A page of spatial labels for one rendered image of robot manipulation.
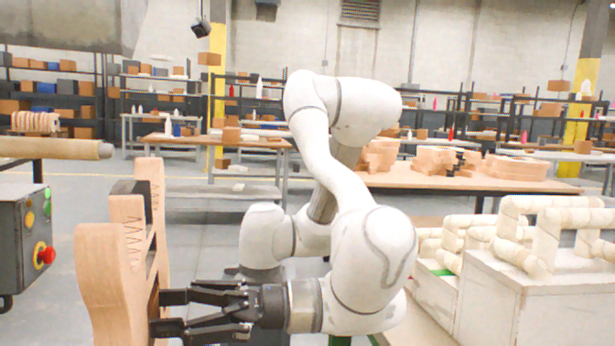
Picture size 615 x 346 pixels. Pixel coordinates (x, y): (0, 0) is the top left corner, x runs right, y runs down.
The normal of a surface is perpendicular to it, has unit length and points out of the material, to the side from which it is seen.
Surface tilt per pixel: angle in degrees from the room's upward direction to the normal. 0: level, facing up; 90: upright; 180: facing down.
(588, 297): 90
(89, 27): 90
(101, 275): 102
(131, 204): 97
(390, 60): 90
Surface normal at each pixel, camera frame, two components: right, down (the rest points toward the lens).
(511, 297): -0.97, -0.02
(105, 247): 0.18, 0.14
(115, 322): 0.16, 0.49
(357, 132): 0.04, 0.80
